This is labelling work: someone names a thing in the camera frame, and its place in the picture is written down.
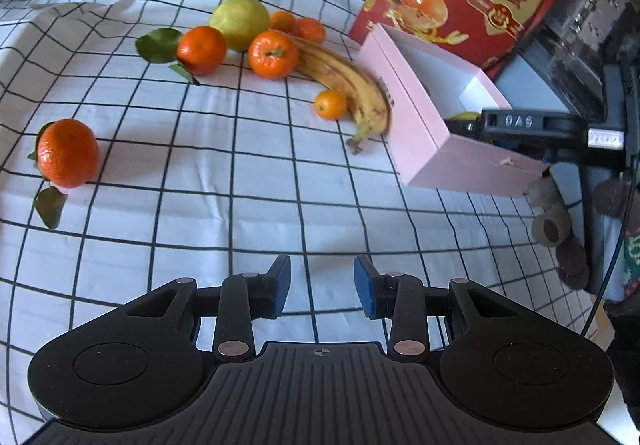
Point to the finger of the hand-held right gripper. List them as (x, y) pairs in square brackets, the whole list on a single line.
[(530, 127)]

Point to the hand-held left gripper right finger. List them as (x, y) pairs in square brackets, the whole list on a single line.
[(364, 287)]

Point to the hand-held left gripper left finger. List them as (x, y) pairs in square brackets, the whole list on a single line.
[(281, 287)]

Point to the yellow banana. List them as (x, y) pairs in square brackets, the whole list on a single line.
[(465, 116)]

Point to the pink cardboard box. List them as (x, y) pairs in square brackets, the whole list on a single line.
[(425, 125)]

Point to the spotted brown banana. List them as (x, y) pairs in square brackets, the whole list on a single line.
[(350, 85)]

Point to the orange kumquat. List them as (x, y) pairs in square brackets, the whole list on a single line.
[(330, 105)]

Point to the tangerine with leaves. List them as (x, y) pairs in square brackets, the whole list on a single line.
[(201, 50), (67, 152)]

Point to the large yellow-green pear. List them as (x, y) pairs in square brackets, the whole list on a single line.
[(240, 22)]

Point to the person's right hand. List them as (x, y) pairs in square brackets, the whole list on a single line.
[(550, 227)]

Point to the black framed glass panel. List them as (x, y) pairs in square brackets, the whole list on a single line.
[(575, 40)]

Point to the black checked white tablecloth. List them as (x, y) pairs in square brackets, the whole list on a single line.
[(225, 205)]

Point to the tangerine with small stem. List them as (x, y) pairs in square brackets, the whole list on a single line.
[(272, 55)]

